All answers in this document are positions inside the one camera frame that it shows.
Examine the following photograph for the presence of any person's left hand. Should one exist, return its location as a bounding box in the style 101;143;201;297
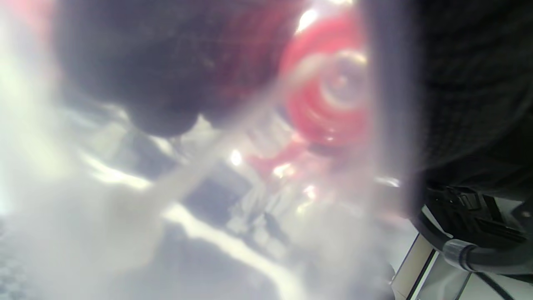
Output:
54;0;533;203

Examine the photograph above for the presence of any pink collar with nipple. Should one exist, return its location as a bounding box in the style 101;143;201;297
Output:
279;12;375;146

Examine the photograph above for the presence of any clear plastic baby bottle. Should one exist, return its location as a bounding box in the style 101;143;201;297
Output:
0;0;421;300

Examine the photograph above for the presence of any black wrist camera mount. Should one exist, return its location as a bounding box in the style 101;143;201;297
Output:
421;183;533;250

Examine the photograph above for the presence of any black braided cable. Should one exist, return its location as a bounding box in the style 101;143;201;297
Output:
410;208;533;278

